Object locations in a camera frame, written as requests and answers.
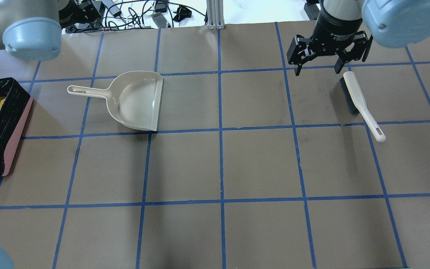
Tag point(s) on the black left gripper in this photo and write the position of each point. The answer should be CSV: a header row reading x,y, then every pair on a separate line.
x,y
85,9

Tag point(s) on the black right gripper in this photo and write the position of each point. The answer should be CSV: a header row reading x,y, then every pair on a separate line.
x,y
336,26

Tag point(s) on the beige hand brush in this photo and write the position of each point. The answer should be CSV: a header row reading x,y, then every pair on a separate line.
x,y
357,104

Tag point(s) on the beige dustpan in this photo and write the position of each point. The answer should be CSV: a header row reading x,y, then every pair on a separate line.
x,y
133,98

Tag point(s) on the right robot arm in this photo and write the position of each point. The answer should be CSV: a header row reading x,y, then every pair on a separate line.
x,y
392,23

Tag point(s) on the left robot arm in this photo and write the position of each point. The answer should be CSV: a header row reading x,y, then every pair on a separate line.
x,y
31,30

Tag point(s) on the aluminium frame post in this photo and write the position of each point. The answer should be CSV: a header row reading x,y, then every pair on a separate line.
x,y
214,15

